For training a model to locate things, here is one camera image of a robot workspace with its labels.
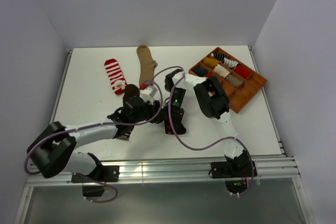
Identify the tan beige sock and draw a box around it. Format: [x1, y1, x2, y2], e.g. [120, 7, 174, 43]
[137, 45, 157, 89]

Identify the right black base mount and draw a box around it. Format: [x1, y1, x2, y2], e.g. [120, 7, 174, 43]
[208, 160, 258, 197]

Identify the dark teal rolled sock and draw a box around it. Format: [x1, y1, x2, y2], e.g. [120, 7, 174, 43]
[193, 66, 209, 77]

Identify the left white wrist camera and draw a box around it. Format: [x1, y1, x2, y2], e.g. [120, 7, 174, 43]
[140, 85, 157, 104]

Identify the argyle patterned sock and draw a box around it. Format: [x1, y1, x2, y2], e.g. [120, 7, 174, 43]
[164, 106, 186, 135]

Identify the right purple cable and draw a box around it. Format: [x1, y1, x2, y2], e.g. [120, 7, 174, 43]
[151, 66, 257, 197]

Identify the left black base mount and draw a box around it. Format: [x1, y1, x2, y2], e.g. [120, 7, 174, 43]
[71, 165, 120, 199]

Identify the cream rolled sock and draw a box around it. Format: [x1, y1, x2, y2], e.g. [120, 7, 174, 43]
[213, 64, 230, 78]

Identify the purple cable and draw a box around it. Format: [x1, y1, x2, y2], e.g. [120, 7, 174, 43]
[151, 66, 257, 197]
[24, 81, 162, 204]

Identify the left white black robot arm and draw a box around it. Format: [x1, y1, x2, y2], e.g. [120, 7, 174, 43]
[26, 97, 163, 182]

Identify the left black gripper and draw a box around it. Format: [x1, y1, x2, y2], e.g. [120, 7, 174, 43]
[130, 98, 168, 125]

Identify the brown striped cuff sock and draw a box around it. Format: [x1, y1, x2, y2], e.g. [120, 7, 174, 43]
[112, 84, 143, 141]

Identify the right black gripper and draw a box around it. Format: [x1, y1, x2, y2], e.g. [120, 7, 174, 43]
[163, 88, 186, 131]

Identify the grey rolled sock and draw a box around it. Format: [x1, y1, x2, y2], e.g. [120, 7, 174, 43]
[225, 74, 243, 87]

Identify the aluminium frame rail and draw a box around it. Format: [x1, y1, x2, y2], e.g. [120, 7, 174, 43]
[13, 47, 316, 224]

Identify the red white striped santa sock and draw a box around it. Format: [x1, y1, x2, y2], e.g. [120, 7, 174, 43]
[104, 59, 127, 95]

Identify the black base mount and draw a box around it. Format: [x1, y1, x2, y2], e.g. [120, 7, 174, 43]
[208, 160, 258, 197]
[71, 165, 120, 199]

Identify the mustard yellow rolled sock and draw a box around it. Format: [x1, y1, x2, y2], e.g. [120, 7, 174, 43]
[202, 57, 219, 68]

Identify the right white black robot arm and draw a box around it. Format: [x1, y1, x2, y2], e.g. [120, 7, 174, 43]
[165, 69, 257, 178]

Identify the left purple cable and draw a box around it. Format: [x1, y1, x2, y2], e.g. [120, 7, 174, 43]
[24, 81, 162, 204]

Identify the orange compartment organizer tray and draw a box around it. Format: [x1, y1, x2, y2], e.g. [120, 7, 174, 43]
[188, 47, 267, 113]

